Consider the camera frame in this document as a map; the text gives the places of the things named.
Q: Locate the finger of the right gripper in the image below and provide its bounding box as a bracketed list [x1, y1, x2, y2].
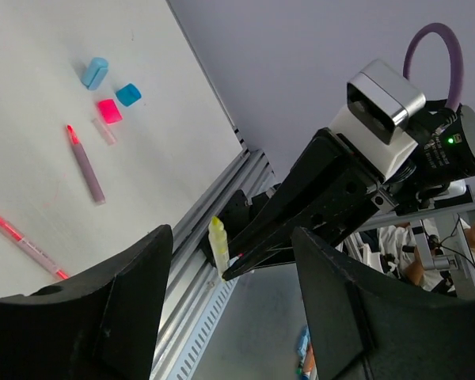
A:
[223, 185, 340, 275]

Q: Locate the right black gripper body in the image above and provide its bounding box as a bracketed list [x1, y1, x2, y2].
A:
[284, 128, 385, 245]

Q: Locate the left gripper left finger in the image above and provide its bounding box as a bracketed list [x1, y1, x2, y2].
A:
[0, 225, 173, 379]

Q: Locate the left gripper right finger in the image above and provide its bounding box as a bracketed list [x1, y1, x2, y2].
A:
[292, 228, 475, 379]

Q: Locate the yellow highlighter pen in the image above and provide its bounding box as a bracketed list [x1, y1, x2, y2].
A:
[207, 216, 230, 279]

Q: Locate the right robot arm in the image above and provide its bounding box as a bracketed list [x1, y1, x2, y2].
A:
[222, 101, 475, 280]

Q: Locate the pens pile on floor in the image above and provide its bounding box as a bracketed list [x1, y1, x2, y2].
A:
[296, 325, 314, 379]

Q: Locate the thin red pen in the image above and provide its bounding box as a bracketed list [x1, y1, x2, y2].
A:
[0, 215, 70, 280]

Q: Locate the person in background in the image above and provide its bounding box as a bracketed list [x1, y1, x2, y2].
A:
[375, 215, 475, 294]

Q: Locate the grey purple marker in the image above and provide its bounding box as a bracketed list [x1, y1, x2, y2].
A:
[66, 124, 105, 204]

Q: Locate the light blue cap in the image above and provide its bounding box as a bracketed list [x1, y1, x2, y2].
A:
[81, 57, 108, 91]

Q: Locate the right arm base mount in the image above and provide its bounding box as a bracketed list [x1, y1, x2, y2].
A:
[197, 188, 278, 270]

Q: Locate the aluminium mounting rail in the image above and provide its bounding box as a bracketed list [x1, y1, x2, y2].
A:
[150, 150, 272, 379]

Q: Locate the white slotted cable duct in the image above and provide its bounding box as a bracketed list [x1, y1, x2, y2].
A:
[167, 279, 238, 380]

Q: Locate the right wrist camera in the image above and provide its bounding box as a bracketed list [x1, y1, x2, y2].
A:
[329, 59, 426, 181]

